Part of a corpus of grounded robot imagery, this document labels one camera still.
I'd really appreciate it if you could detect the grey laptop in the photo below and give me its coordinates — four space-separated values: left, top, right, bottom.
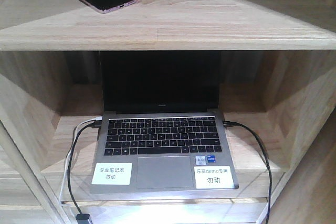
90 51 238 195

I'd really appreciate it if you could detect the wooden shelf cabinet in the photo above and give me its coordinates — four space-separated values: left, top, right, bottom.
1 0 335 223

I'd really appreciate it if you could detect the black right laptop cable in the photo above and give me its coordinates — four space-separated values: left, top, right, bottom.
223 120 272 224

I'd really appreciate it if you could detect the black laptop cable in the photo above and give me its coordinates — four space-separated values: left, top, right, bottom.
223 120 272 224
67 121 102 216

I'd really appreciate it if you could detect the white laptop cable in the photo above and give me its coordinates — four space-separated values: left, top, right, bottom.
59 115 103 206

